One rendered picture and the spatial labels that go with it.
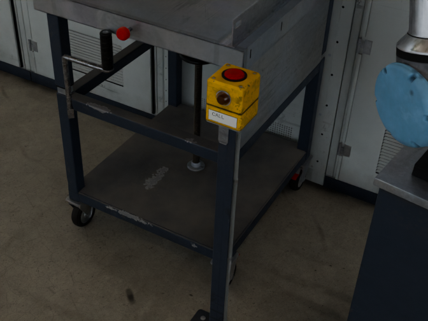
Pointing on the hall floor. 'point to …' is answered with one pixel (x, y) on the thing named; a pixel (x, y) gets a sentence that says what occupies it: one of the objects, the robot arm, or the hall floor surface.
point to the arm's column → (393, 263)
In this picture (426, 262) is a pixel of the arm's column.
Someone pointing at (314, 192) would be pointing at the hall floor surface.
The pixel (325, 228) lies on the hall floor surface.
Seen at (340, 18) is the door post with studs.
